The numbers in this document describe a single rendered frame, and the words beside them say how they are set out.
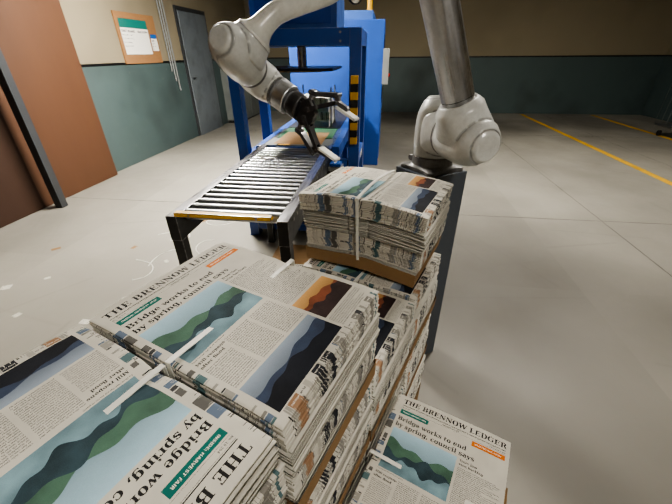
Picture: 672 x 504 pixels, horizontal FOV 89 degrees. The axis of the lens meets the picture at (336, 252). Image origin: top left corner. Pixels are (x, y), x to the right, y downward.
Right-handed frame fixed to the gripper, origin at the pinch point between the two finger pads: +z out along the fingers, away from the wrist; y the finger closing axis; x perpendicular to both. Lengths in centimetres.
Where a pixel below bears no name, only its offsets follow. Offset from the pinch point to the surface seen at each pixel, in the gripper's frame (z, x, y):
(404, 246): 33.2, 13.1, 9.1
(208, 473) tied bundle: 32, 82, -1
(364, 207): 18.4, 13.3, 6.6
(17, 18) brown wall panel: -388, -105, 138
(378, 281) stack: 33.5, 14.0, 23.5
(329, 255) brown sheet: 16.7, 13.2, 27.9
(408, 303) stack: 43, 19, 19
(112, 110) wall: -384, -192, 242
